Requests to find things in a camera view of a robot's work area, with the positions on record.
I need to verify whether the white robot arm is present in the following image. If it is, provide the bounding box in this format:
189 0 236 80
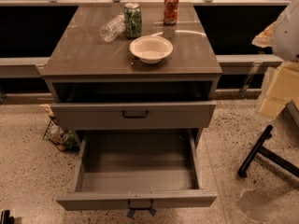
259 0 299 119

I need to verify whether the green soda can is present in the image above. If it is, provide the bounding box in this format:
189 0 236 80
124 3 142 38

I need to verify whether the black wire basket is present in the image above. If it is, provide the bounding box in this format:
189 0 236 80
43 119 79 151

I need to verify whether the red soda can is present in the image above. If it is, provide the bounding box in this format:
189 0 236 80
164 0 179 25

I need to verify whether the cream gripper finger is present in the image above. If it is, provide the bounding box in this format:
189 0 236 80
258 61 299 119

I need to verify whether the black object bottom left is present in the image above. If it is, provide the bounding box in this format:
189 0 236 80
0 210 15 224

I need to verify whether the open grey lower drawer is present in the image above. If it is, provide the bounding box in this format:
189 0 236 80
56 130 217 217

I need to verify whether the black chair leg base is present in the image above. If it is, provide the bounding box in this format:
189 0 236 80
237 125 299 177

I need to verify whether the wooden table corner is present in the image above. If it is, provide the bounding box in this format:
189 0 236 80
287 97 299 127

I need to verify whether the grey drawer cabinet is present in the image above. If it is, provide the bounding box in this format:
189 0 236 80
40 5 223 211

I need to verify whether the closed grey upper drawer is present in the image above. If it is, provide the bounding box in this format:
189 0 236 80
51 101 216 130

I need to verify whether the white paper bowl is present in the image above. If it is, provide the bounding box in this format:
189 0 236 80
130 35 173 63

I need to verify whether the clear plastic water bottle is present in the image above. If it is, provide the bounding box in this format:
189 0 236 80
100 13 125 42

